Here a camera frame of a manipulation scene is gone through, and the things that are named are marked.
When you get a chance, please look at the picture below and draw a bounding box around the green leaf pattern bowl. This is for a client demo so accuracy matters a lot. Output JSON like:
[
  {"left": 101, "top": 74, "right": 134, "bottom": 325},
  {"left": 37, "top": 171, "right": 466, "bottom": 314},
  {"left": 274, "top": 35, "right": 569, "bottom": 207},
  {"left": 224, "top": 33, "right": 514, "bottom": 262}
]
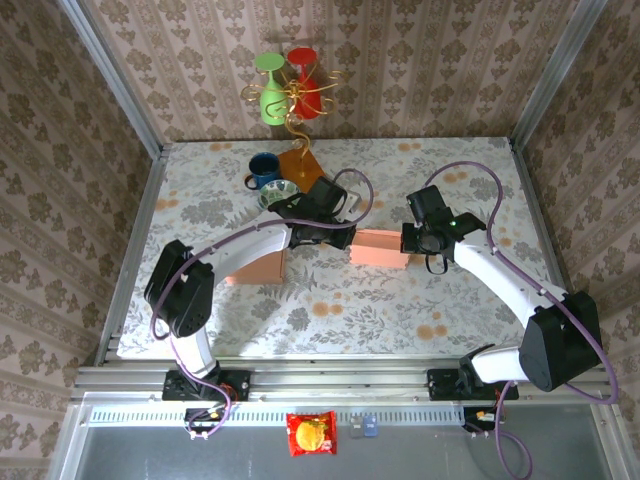
[{"left": 257, "top": 179, "right": 302, "bottom": 212}]

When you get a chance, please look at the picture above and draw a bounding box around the dark blue mug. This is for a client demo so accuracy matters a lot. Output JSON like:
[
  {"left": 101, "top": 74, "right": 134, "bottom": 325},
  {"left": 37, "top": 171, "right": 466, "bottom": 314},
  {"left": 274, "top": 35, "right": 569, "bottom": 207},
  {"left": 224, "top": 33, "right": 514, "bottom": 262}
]
[{"left": 243, "top": 151, "right": 282, "bottom": 192}]

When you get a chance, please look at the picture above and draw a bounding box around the red wine glass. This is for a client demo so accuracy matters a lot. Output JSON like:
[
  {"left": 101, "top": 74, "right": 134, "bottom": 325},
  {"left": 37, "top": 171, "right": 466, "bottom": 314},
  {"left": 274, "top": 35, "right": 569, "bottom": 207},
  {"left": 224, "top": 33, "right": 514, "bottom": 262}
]
[{"left": 286, "top": 47, "right": 323, "bottom": 122}]

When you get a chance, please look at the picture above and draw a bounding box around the green wine glass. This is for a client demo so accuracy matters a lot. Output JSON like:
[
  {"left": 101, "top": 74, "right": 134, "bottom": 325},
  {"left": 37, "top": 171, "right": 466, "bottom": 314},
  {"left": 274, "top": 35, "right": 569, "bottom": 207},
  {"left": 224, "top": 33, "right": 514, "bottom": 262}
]
[{"left": 253, "top": 52, "right": 293, "bottom": 127}]

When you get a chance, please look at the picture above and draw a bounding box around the black connector block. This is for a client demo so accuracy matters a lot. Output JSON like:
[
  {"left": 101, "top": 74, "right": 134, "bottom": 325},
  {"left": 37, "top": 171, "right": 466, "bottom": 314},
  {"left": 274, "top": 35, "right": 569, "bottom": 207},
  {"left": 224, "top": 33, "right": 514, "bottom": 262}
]
[
  {"left": 183, "top": 406, "right": 227, "bottom": 442},
  {"left": 461, "top": 405, "right": 501, "bottom": 437}
]

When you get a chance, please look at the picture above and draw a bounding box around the red snack packet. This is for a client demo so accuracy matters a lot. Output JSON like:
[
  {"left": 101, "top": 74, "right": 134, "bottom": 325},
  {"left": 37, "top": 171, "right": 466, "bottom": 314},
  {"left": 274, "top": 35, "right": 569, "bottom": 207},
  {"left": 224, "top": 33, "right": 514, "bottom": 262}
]
[{"left": 285, "top": 410, "right": 338, "bottom": 458}]

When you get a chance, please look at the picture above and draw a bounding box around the thin black camera cable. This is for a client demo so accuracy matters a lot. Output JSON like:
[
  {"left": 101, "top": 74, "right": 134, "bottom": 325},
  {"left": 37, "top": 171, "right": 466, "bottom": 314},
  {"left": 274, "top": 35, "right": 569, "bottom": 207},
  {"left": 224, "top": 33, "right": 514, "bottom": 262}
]
[{"left": 424, "top": 248, "right": 450, "bottom": 276}]

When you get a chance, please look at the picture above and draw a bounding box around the gold wire rack wooden base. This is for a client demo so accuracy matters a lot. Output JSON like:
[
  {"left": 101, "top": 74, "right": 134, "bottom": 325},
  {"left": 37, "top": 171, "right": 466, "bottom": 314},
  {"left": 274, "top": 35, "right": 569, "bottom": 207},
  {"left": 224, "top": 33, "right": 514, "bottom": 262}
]
[{"left": 241, "top": 64, "right": 345, "bottom": 199}]

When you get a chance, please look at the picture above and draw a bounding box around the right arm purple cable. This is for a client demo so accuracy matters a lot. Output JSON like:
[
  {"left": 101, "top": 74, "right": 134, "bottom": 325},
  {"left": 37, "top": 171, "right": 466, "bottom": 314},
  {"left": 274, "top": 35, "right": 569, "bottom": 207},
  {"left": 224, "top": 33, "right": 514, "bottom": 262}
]
[{"left": 424, "top": 160, "right": 622, "bottom": 480}]

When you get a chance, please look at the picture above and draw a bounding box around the aluminium table side rail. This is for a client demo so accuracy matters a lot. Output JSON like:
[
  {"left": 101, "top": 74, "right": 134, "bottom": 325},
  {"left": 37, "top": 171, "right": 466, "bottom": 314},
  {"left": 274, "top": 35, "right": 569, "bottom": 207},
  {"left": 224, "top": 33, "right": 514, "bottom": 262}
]
[
  {"left": 508, "top": 135, "right": 595, "bottom": 365},
  {"left": 93, "top": 143, "right": 174, "bottom": 365}
]

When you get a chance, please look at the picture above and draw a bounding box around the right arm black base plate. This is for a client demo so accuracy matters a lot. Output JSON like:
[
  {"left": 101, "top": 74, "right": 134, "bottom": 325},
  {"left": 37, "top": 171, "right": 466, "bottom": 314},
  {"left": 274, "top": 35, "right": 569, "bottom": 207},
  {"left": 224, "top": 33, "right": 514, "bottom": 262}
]
[{"left": 426, "top": 367, "right": 520, "bottom": 402}]

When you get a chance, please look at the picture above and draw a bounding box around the aluminium front rail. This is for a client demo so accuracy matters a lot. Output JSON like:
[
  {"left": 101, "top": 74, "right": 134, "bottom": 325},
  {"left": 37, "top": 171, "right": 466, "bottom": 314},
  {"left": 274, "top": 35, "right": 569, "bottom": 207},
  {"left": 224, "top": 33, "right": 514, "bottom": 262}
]
[{"left": 69, "top": 355, "right": 619, "bottom": 404}]

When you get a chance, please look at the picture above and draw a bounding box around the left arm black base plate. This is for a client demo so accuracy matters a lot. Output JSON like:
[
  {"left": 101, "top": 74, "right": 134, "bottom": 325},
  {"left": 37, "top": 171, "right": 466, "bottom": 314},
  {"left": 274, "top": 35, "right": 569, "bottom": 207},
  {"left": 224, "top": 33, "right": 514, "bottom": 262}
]
[{"left": 161, "top": 368, "right": 252, "bottom": 403}]

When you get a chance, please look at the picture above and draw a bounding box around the perforated metal cable duct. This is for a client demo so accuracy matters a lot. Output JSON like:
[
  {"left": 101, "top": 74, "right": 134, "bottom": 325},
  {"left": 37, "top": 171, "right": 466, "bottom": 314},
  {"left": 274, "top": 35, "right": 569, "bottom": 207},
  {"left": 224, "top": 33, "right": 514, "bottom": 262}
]
[{"left": 85, "top": 403, "right": 469, "bottom": 427}]

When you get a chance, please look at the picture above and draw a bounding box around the aluminium frame post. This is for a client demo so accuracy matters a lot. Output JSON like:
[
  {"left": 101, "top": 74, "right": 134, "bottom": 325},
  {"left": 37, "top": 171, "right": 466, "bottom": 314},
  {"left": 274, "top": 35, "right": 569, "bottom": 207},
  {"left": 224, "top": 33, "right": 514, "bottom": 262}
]
[
  {"left": 509, "top": 0, "right": 600, "bottom": 147},
  {"left": 55, "top": 0, "right": 167, "bottom": 160}
]

